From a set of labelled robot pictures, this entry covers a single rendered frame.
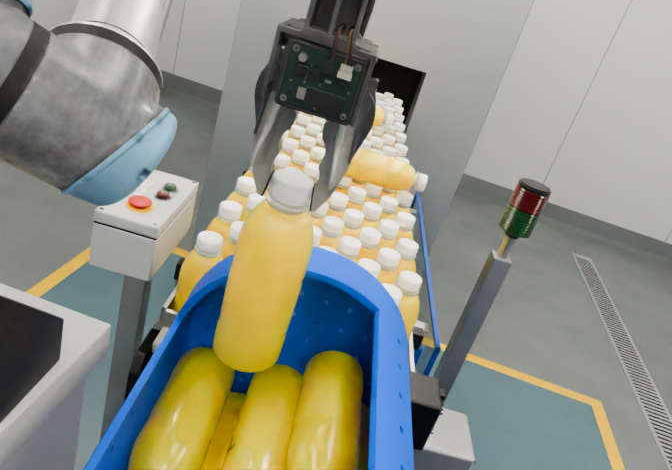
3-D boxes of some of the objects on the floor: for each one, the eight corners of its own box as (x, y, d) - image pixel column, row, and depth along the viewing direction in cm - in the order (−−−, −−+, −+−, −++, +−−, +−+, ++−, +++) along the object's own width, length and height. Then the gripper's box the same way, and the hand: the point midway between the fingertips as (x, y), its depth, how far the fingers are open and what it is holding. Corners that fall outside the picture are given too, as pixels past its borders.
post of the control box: (76, 594, 137) (127, 247, 95) (84, 578, 140) (137, 237, 99) (92, 598, 137) (150, 254, 96) (100, 582, 140) (159, 243, 99)
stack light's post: (337, 590, 155) (494, 258, 110) (338, 576, 159) (490, 248, 114) (351, 594, 155) (513, 263, 110) (352, 580, 159) (509, 254, 114)
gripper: (268, -88, 35) (202, 210, 44) (442, -30, 36) (343, 254, 44) (290, -76, 43) (230, 175, 51) (432, -29, 43) (349, 212, 52)
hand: (291, 186), depth 50 cm, fingers closed on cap, 4 cm apart
